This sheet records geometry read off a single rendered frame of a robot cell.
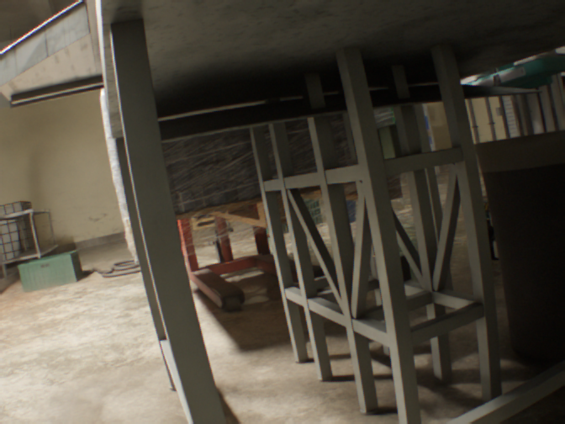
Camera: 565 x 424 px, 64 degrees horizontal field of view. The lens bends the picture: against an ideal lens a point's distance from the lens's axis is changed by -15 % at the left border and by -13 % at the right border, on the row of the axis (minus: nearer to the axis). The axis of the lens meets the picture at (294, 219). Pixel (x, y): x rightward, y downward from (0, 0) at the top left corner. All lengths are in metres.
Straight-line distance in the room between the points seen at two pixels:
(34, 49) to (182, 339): 1.15
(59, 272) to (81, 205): 5.84
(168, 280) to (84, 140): 10.48
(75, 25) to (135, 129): 0.88
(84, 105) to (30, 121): 1.25
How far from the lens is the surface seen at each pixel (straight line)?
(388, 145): 1.30
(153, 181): 0.57
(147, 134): 0.57
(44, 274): 5.22
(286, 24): 0.74
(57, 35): 1.48
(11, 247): 9.61
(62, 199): 10.96
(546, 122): 2.49
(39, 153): 11.11
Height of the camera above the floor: 0.59
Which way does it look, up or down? 5 degrees down
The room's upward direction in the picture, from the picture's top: 11 degrees counter-clockwise
